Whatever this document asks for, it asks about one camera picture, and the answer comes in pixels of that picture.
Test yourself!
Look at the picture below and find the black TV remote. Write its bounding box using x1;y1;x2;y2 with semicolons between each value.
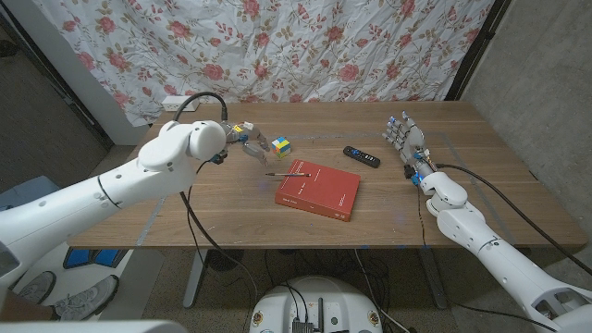
342;145;382;169

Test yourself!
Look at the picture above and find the blue plastic bin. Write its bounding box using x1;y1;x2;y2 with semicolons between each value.
0;175;61;209

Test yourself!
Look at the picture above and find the blue foot pedal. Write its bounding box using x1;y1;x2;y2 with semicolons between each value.
63;248;93;270
93;249;129;268

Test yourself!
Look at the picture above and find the black round floor fan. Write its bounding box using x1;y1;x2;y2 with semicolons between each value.
206;249;245;273

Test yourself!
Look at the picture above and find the red hardcover book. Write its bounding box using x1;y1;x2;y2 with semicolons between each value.
274;159;362;223

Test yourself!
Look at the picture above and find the person's face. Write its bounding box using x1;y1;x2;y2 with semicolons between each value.
0;271;120;323

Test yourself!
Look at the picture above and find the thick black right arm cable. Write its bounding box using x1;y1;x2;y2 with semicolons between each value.
437;162;592;277

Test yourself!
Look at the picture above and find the black backdrop stand pole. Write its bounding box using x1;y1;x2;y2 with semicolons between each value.
444;0;512;102

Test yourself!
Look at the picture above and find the white power strip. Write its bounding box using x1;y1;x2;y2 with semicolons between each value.
161;94;201;113

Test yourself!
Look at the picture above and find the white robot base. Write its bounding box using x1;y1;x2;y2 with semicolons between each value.
249;276;384;333

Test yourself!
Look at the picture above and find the grey metal table leg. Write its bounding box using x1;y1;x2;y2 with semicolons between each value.
418;248;449;310
182;249;209;310

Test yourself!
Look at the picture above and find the small colourful Rubik's cube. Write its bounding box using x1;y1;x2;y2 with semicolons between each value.
271;136;292;159

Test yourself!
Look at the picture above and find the floral rose backdrop cloth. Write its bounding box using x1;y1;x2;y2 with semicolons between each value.
31;0;496;129

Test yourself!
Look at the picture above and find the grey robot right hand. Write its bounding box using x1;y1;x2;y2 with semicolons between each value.
381;109;438;184

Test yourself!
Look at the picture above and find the white low platform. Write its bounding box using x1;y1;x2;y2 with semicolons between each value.
11;240;166;321

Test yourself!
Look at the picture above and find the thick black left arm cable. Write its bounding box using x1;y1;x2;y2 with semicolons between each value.
171;91;259;320

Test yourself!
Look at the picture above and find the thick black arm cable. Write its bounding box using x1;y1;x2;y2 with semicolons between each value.
437;162;592;277
171;91;259;320

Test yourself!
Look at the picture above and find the white robot torso edge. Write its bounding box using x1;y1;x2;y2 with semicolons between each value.
0;319;189;333

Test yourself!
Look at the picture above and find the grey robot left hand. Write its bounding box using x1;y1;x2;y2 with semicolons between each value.
215;120;271;167

